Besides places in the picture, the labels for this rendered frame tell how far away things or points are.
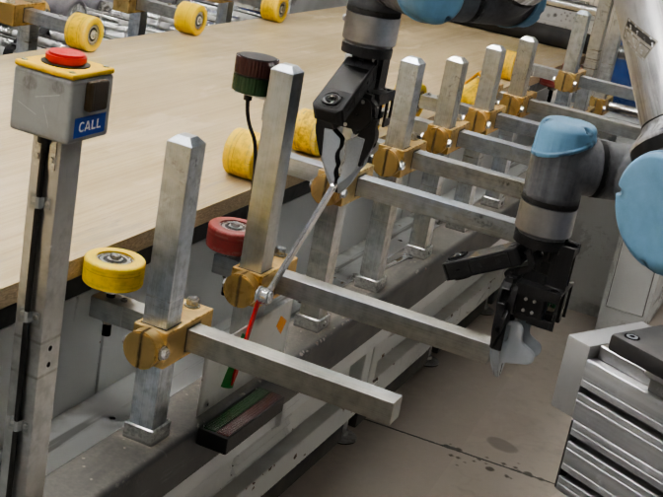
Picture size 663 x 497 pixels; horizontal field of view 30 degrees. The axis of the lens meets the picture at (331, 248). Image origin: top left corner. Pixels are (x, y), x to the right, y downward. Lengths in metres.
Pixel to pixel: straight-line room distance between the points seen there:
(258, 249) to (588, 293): 2.81
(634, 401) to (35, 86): 0.70
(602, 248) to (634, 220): 3.22
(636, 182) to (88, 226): 0.85
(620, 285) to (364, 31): 2.71
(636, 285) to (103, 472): 2.95
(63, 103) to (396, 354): 2.25
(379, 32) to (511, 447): 1.90
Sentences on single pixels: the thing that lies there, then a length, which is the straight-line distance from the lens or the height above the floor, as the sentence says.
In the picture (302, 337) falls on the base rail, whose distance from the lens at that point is 2.00.
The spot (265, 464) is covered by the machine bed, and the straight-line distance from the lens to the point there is 2.71.
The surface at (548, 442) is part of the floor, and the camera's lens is 3.48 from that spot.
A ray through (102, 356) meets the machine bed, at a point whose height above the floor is 0.68.
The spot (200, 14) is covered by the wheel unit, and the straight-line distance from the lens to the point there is 3.28.
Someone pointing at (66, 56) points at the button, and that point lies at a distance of 1.23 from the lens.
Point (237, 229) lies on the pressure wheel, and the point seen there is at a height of 0.91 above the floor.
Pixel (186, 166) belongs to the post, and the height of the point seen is 1.08.
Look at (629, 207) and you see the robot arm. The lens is 1.19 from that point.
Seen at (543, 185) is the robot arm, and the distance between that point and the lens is 1.59.
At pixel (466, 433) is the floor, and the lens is 3.41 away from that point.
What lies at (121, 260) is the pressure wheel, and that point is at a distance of 1.63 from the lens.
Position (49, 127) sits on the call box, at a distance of 1.23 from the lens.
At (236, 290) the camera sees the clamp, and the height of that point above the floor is 0.85.
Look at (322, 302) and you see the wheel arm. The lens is 1.77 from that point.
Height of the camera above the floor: 1.49
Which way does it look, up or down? 19 degrees down
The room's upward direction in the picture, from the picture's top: 10 degrees clockwise
